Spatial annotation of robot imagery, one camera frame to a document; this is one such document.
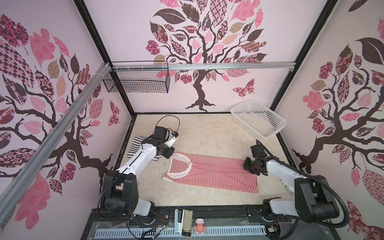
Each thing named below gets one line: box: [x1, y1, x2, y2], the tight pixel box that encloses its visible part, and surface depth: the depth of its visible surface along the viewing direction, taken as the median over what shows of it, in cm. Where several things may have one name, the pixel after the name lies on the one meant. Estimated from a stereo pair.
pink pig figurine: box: [193, 218, 207, 234], surface depth 70 cm
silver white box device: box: [174, 209, 193, 237], surface depth 71 cm
